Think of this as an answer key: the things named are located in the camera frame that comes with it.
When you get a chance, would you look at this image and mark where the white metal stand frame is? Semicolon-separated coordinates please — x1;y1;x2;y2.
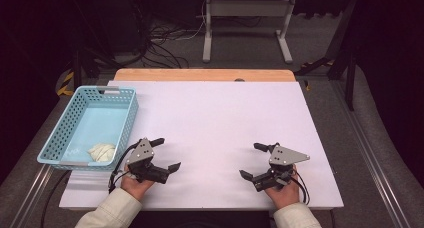
201;0;298;65

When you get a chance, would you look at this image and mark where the black floor cable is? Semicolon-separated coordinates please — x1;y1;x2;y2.
39;170;71;228

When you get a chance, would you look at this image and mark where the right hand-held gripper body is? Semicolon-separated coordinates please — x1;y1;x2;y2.
252;145;311;193

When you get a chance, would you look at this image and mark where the aluminium floor rail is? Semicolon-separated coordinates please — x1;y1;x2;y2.
332;80;412;228
9;163;55;228

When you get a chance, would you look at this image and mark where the light blue perforated plastic basket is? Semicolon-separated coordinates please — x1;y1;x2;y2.
36;85;140;172

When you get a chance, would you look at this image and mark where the bundle of floor cables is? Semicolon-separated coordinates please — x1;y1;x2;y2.
132;19;192;69

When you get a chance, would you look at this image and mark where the left hand-held gripper black cable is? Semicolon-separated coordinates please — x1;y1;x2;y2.
107;139;143;194

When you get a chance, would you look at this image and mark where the white table board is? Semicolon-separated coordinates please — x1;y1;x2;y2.
58;80;345;212

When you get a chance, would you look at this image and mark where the person's right hand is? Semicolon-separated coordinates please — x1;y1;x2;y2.
264;165;301;210

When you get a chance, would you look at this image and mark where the right hand-held gripper black cable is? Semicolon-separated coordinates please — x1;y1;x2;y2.
292;168;311;206

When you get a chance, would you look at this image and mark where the black metal stand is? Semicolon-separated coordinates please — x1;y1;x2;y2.
294;0;360;113

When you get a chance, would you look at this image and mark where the person's left hand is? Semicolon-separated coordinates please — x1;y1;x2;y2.
120;164;156;202

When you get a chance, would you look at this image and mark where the white crumpled cloth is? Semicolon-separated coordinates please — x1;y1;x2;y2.
87;142;117;163

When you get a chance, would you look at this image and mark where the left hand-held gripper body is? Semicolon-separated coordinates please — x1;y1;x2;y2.
124;137;170;185

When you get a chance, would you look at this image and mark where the yellow black hazard tape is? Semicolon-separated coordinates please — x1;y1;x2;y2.
55;70;75;98

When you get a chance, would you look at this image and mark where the hand-held gripper black cable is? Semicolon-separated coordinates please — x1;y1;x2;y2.
292;168;311;206
107;139;143;194

